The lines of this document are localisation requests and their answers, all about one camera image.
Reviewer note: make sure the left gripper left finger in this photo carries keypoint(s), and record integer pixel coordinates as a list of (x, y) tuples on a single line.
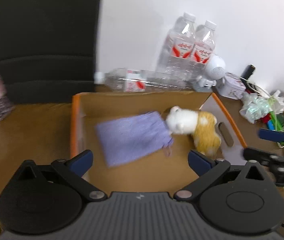
[(72, 170)]

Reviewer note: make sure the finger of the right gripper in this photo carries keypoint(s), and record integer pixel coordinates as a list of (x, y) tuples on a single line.
[(263, 157), (271, 135)]

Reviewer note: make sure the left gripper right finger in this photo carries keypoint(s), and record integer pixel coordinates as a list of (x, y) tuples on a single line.
[(210, 173)]

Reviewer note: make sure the colourful toy pieces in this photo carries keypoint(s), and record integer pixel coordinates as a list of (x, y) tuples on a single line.
[(274, 119)]

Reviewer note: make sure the white and yellow plush toy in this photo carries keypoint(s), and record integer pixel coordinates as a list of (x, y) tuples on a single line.
[(198, 124)]

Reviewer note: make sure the crumpled translucent plastic wrap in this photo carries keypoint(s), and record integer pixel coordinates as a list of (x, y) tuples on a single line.
[(254, 107)]

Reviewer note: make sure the purple cloth pouch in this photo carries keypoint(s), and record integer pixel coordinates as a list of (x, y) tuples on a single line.
[(125, 140)]

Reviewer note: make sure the orange cardboard box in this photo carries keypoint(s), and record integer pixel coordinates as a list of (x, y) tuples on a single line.
[(165, 170)]

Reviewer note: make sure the white tin box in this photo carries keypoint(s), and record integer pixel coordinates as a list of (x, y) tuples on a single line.
[(231, 87)]

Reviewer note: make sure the white round speaker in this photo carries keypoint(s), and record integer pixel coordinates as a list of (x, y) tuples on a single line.
[(213, 71)]

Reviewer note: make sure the lying water bottle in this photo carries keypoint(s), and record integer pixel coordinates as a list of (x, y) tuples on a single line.
[(128, 80)]

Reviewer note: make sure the left standing water bottle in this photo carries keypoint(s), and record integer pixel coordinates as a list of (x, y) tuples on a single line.
[(177, 48)]

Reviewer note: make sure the standing water bottle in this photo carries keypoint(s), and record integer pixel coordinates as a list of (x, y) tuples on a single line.
[(204, 46), (177, 48)]

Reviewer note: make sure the right standing water bottle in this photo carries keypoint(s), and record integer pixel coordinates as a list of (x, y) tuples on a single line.
[(204, 46)]

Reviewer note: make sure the black paper bag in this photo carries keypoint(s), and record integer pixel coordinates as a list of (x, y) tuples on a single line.
[(48, 48)]

